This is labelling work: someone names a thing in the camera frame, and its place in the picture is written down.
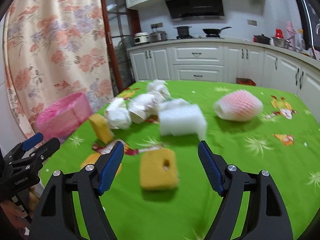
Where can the pink lined trash bin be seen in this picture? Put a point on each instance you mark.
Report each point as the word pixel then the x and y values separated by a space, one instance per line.
pixel 64 116

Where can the black frying pan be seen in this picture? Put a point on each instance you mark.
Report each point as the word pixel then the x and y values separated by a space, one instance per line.
pixel 214 32

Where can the left hand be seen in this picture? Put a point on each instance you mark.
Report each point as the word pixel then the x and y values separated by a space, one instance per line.
pixel 14 213

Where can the silver pressure cooker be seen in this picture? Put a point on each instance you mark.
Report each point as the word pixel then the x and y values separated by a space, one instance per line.
pixel 158 36

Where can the white rice cooker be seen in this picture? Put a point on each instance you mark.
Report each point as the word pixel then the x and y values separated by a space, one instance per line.
pixel 141 38

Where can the brown glass door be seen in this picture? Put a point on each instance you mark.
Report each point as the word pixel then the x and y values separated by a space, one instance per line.
pixel 121 24

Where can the pink foam fruit net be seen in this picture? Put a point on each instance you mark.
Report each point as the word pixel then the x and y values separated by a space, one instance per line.
pixel 239 106

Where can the pink bottle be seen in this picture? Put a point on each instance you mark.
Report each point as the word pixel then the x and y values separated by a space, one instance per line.
pixel 291 35

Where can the white foam block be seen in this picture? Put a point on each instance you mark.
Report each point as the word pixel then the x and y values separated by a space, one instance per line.
pixel 178 117

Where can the white tissue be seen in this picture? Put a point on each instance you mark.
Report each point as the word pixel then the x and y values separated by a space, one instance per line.
pixel 117 115

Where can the red stool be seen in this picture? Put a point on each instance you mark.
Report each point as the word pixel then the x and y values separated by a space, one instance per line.
pixel 245 81

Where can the black cooking pot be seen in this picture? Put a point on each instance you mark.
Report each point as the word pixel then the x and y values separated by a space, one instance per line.
pixel 183 30

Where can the red black casserole pot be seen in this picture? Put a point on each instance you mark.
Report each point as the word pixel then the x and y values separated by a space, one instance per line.
pixel 262 39

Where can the yellow sponge with hole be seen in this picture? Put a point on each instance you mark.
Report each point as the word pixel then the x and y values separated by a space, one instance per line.
pixel 158 170

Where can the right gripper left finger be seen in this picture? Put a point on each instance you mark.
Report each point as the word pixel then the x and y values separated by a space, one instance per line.
pixel 55 218

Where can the white lower kitchen cabinets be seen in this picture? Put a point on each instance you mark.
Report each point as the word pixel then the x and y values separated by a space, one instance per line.
pixel 224 60

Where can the green cartoon tablecloth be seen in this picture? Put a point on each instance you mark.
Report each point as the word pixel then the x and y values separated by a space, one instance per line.
pixel 283 139

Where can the black range hood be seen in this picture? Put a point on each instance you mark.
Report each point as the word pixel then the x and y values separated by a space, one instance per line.
pixel 195 9

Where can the steel mixing bowl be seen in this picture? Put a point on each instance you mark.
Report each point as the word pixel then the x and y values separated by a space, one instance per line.
pixel 280 42

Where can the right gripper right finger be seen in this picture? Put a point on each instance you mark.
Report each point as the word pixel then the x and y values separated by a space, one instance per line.
pixel 266 216

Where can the floral curtain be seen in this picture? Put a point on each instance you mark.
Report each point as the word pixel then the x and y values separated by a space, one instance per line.
pixel 51 49

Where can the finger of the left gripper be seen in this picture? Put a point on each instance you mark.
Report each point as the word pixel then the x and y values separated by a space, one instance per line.
pixel 32 142
pixel 47 149

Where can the white plastic bag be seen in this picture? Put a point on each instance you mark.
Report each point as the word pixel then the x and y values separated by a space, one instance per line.
pixel 159 86

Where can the crushed white paper cup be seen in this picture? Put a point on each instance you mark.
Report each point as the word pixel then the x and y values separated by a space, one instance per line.
pixel 141 107

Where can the yellow sponge block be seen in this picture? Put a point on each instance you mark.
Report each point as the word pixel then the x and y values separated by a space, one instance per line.
pixel 101 129

